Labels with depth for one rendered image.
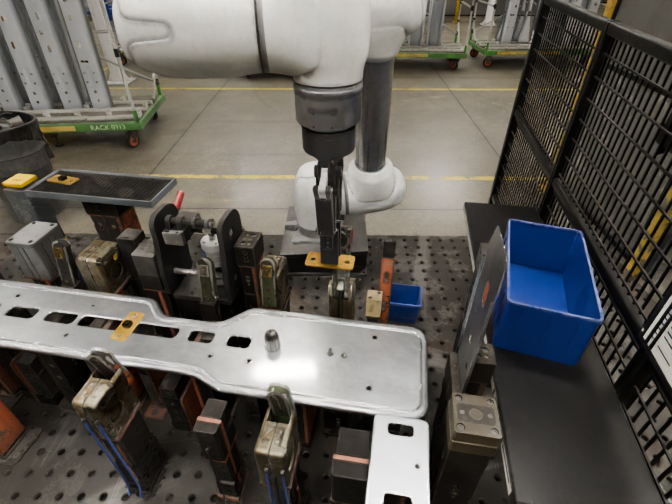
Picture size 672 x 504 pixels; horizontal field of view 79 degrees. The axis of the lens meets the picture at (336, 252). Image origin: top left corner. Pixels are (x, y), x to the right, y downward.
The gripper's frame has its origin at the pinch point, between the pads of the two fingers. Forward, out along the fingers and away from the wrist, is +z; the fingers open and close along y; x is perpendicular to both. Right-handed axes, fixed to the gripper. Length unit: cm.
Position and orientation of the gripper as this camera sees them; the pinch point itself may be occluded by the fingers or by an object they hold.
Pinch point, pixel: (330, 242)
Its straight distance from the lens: 68.1
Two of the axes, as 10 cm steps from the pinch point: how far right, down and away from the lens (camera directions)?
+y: -1.6, 6.0, -7.8
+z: 0.1, 7.9, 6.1
